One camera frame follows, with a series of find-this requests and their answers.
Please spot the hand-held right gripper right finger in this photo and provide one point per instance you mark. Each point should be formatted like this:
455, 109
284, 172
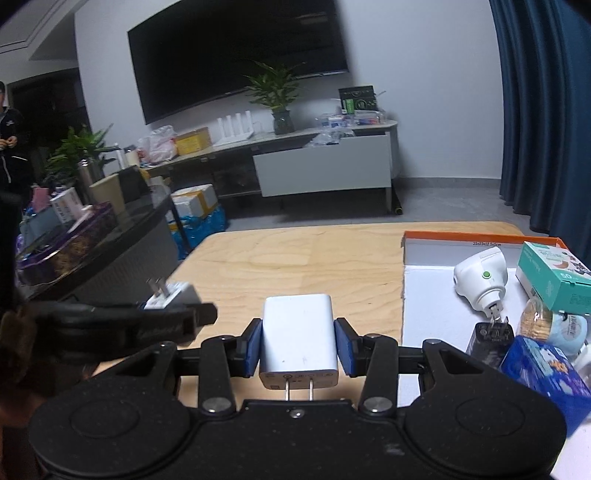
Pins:
344, 348

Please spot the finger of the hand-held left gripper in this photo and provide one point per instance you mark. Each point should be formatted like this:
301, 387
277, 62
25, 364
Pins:
184, 323

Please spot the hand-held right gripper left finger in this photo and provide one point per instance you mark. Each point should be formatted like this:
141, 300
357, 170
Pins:
251, 348

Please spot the small white wall charger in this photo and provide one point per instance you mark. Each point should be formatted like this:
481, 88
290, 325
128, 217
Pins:
173, 295

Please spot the large white wall charger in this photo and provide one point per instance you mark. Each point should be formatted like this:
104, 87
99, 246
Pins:
298, 332

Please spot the orange white cardboard box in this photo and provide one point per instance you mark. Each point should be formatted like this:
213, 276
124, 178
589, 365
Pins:
429, 300

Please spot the black wall charger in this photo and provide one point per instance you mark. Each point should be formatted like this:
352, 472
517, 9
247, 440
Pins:
489, 346

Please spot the large white plug-in heater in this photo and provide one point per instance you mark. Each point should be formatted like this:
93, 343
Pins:
475, 281

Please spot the blue cartoon tin box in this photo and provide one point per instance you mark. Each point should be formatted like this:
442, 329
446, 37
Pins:
545, 374

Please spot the green white bandage box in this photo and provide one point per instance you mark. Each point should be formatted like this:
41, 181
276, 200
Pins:
545, 277

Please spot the toothpick jar light blue lid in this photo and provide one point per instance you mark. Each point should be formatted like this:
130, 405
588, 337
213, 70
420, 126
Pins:
568, 330

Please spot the person's left hand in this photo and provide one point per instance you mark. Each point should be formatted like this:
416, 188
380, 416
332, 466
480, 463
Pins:
16, 360

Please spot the purple patterned tin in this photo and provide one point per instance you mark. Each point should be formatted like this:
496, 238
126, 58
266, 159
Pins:
69, 249

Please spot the black glass side table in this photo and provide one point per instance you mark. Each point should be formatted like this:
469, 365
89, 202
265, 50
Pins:
124, 249

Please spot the blue plastic bag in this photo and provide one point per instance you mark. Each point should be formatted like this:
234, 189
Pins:
203, 228

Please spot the taped cardboard box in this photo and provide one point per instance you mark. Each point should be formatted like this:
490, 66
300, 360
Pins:
194, 199

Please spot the white medicine box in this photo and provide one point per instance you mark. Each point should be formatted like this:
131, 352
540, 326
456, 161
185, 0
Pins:
64, 205

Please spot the pink box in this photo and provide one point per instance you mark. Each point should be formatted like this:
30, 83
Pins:
39, 199

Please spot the black upright box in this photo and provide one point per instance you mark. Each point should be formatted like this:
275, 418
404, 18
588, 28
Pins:
135, 187

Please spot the steel tumbler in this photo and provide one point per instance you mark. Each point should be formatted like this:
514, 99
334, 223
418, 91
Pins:
87, 180

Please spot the black rolled tube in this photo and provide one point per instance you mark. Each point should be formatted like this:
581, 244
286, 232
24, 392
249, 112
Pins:
398, 203

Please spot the grey television cabinet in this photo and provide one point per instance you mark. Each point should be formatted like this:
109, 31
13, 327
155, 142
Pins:
231, 159

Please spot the white plastic bag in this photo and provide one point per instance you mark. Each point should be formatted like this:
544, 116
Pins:
158, 145

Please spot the leafy green houseplant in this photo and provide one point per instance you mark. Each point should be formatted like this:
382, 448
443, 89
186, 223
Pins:
78, 152

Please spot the yellow box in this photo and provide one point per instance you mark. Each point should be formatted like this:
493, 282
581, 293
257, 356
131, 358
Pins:
194, 142

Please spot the white cabinet drawer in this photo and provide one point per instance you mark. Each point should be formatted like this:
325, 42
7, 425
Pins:
323, 166

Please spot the white router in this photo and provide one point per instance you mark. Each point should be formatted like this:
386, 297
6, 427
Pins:
233, 129

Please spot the clear plastic bags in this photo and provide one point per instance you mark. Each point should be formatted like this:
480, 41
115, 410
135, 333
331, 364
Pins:
330, 137

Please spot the pile of small packets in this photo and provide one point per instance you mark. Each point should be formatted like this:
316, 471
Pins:
351, 121

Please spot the potted plant dark vase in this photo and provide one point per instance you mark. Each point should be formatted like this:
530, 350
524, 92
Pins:
277, 101

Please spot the green black box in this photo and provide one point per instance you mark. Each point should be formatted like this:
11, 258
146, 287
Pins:
358, 99

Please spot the black television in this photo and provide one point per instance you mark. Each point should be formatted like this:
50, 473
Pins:
231, 55

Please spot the blue curtain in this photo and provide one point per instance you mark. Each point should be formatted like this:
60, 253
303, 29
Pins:
545, 115

